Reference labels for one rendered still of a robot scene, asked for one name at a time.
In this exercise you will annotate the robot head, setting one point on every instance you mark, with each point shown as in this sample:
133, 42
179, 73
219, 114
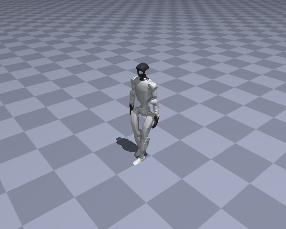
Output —
142, 67

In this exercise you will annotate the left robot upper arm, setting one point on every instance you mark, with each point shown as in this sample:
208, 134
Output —
153, 88

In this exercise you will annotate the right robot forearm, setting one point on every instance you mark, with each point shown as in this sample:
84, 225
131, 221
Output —
132, 98

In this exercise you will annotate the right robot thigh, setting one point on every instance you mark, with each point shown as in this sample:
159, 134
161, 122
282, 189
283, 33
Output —
135, 121

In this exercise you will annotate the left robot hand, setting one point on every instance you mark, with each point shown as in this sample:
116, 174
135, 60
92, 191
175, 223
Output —
156, 121

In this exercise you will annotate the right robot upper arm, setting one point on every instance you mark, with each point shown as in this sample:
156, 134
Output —
133, 92

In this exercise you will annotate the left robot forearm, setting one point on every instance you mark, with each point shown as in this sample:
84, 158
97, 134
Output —
155, 109

